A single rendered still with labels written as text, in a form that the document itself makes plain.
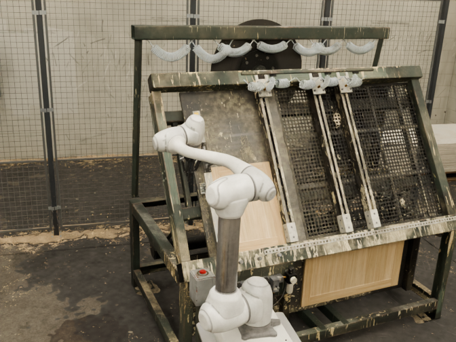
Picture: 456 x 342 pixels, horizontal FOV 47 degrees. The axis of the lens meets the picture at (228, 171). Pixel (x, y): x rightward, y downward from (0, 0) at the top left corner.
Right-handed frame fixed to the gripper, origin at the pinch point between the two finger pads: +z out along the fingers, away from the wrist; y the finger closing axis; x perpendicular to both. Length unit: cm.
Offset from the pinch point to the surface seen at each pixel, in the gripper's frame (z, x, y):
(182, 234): 41.4, 8.6, 1.8
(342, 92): 0, -79, -126
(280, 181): 31, -22, -68
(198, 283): 40, 46, -2
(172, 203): 30.9, -7.3, 6.5
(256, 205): 41, -11, -50
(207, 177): 25.8, -23.6, -18.4
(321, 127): 15, -57, -106
